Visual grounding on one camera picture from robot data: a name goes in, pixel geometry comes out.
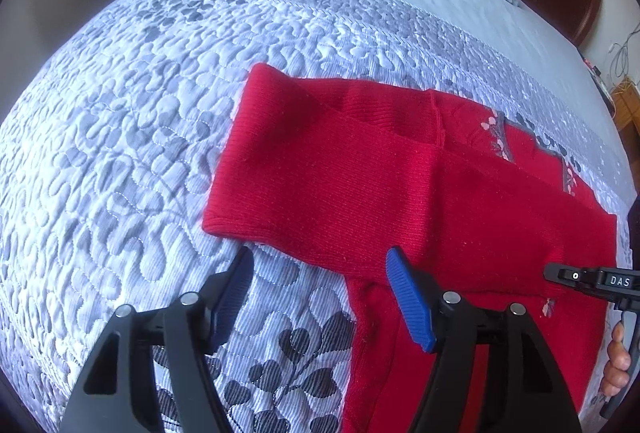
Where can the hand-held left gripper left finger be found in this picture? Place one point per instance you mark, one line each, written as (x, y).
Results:
(232, 289)

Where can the grey leaf-patterned quilted bedspread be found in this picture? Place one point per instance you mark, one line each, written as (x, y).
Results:
(125, 138)

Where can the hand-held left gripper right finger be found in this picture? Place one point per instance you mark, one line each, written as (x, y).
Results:
(407, 298)

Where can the person's right hand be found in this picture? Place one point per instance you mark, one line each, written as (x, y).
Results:
(617, 363)

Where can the red knitted sweater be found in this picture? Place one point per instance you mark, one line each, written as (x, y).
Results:
(325, 193)

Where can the wooden nightstand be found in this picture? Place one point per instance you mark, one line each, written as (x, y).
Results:
(629, 113)

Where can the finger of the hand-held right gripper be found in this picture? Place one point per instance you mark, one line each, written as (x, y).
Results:
(572, 275)

